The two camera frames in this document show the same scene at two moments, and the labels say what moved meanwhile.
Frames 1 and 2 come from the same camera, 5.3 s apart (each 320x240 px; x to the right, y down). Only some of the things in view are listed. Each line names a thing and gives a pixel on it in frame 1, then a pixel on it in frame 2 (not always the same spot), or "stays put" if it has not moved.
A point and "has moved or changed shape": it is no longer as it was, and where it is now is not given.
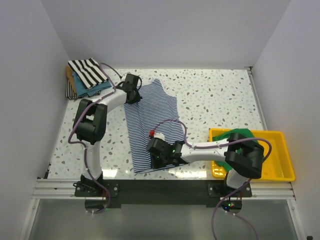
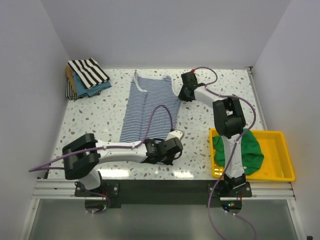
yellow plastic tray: x=278 y=167 stays put
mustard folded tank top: x=69 y=73 stays put
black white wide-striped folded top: x=89 y=71 stays put
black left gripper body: x=136 y=97 -> x=168 y=159
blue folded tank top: x=81 y=90 stays put
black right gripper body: x=158 y=162 -> x=182 y=94
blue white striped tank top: x=157 y=111 has moved or changed shape
